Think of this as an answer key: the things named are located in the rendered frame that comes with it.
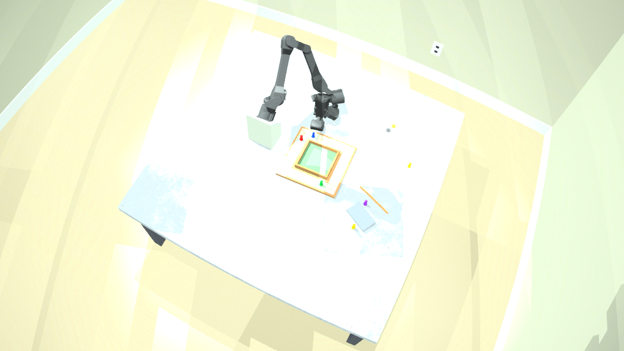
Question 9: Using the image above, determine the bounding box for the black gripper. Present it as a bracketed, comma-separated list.
[310, 105, 328, 131]

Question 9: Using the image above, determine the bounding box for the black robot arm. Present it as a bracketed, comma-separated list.
[256, 35, 345, 122]

